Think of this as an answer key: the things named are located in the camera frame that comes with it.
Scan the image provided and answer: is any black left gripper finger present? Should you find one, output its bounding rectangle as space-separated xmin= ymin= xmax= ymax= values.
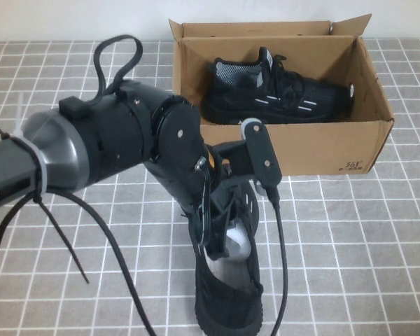
xmin=204 ymin=195 xmax=234 ymax=263
xmin=229 ymin=176 xmax=249 ymax=225

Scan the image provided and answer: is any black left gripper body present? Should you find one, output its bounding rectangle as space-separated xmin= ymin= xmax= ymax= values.
xmin=150 ymin=139 xmax=248 ymax=218

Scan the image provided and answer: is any black knit sneaker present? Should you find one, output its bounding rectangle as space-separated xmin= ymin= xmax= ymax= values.
xmin=187 ymin=174 xmax=265 ymax=334
xmin=199 ymin=46 xmax=355 ymax=125

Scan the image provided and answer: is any white foam shoe insert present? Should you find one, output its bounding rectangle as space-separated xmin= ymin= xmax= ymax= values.
xmin=223 ymin=218 xmax=253 ymax=262

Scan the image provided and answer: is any brown cardboard shoe box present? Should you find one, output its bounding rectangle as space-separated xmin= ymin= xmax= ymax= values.
xmin=168 ymin=13 xmax=396 ymax=176

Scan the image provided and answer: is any grey white-grid tablecloth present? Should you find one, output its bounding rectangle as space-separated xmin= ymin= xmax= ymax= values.
xmin=0 ymin=37 xmax=420 ymax=336

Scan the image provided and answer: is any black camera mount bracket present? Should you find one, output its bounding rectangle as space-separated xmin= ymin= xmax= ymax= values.
xmin=213 ymin=139 xmax=255 ymax=179

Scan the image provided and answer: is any black oblong wrist camera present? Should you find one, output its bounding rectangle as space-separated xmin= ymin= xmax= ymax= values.
xmin=239 ymin=118 xmax=283 ymax=187

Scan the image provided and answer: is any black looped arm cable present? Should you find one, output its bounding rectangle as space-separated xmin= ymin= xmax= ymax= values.
xmin=92 ymin=34 xmax=144 ymax=101

